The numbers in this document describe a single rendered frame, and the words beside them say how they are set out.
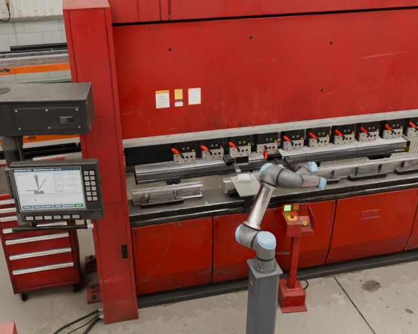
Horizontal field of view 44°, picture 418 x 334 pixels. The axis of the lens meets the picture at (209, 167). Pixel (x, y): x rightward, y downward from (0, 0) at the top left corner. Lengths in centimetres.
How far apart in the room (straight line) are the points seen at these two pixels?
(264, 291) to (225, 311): 83
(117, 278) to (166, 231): 47
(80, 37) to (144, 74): 51
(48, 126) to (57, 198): 42
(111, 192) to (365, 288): 224
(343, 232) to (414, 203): 62
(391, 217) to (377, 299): 66
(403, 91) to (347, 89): 46
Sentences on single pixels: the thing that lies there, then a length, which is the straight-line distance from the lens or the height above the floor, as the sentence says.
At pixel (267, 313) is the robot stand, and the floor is 45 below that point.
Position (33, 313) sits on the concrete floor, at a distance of 431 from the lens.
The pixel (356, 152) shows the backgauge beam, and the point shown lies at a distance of 441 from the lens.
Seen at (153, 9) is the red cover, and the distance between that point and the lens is 318.
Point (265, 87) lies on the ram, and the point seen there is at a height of 168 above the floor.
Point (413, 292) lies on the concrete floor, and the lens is 456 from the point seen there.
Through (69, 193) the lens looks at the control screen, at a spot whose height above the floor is 141.
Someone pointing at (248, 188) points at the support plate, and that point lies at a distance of 364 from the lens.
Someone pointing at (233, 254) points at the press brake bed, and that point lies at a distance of 400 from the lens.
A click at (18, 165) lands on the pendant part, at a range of 285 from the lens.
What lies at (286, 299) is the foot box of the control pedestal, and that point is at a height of 9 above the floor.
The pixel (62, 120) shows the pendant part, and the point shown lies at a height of 184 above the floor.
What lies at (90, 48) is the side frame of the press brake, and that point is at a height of 208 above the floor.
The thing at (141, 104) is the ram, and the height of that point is 164.
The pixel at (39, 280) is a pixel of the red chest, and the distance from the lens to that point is 425.
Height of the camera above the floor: 289
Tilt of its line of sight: 29 degrees down
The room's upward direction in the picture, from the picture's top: straight up
